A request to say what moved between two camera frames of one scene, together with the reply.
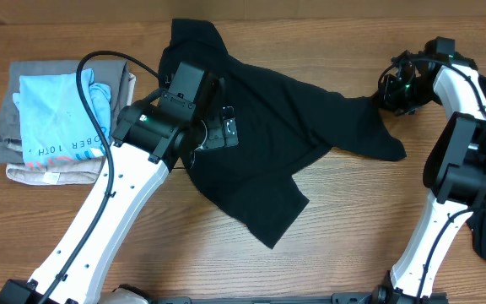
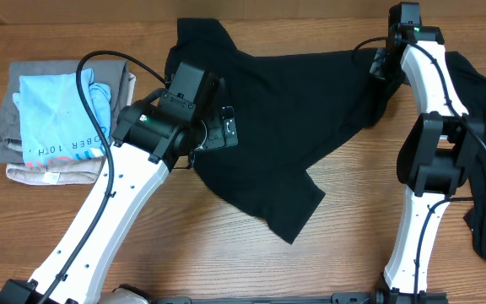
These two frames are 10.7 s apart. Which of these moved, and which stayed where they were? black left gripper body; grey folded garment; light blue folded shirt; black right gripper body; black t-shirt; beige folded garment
Moved: black right gripper body; black t-shirt
Stayed: beige folded garment; black left gripper body; grey folded garment; light blue folded shirt
